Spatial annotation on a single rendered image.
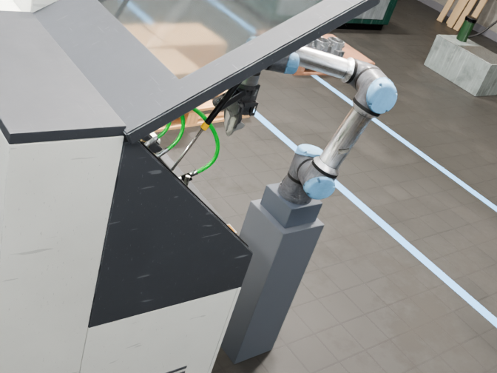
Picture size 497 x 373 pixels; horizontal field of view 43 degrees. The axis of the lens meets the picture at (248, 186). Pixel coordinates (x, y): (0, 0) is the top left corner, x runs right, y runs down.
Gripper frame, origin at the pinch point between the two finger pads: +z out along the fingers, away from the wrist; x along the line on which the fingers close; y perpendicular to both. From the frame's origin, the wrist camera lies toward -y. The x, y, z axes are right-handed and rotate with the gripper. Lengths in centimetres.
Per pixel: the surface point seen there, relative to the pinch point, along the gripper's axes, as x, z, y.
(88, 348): -35, 52, -60
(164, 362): -35, 72, -28
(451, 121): 170, 123, 435
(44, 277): -35, 17, -77
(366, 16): 400, 102, 518
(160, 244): -35, 14, -42
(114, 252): -35, 14, -57
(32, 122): -31, -28, -83
